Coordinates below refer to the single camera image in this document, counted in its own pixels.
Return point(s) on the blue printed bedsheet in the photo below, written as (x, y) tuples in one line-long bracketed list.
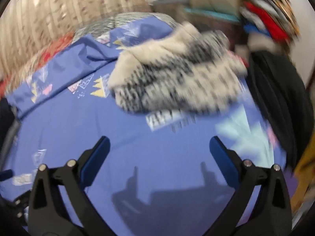
[(73, 127)]

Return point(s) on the red patterned quilt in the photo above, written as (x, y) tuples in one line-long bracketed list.
[(49, 51)]

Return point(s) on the beige patterned curtain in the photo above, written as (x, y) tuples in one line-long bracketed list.
[(49, 9)]

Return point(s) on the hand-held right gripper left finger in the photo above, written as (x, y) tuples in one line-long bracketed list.
[(98, 157)]

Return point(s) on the black fluffy cloth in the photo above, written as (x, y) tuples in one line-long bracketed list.
[(5, 115)]

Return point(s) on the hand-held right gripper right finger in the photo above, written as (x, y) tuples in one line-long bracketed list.
[(224, 162)]

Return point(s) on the mustard yellow cloth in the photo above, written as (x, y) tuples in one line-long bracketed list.
[(305, 172)]

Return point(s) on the black garment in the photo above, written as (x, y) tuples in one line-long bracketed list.
[(278, 98)]

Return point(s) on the cream white cloth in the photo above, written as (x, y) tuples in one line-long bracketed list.
[(172, 73)]

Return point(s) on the pile of colourful clothes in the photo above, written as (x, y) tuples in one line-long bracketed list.
[(268, 17)]

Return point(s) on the grey patterned cloth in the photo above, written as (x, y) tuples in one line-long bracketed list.
[(110, 23)]

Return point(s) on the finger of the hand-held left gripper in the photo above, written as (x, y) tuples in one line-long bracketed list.
[(17, 205)]

